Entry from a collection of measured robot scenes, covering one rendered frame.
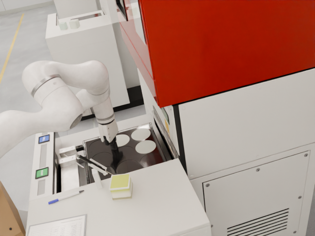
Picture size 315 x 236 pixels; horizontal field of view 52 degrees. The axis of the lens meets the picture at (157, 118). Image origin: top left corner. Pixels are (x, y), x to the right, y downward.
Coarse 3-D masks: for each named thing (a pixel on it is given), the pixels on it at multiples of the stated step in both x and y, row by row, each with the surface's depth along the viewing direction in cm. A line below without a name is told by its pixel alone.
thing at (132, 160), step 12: (132, 132) 166; (96, 144) 162; (132, 144) 158; (156, 144) 155; (96, 156) 154; (108, 156) 153; (120, 156) 152; (132, 156) 150; (144, 156) 149; (156, 156) 148; (108, 168) 146; (120, 168) 145; (132, 168) 144
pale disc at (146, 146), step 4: (144, 140) 159; (148, 140) 158; (140, 144) 157; (144, 144) 156; (148, 144) 156; (152, 144) 155; (136, 148) 155; (140, 148) 154; (144, 148) 154; (148, 148) 153; (152, 148) 153; (140, 152) 152; (144, 152) 151; (148, 152) 151
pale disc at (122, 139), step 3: (117, 135) 166; (120, 135) 165; (123, 135) 165; (126, 135) 165; (117, 138) 164; (120, 138) 163; (123, 138) 163; (126, 138) 163; (117, 141) 161; (120, 141) 161; (123, 141) 161; (126, 141) 160; (117, 144) 159; (120, 144) 159; (123, 144) 159
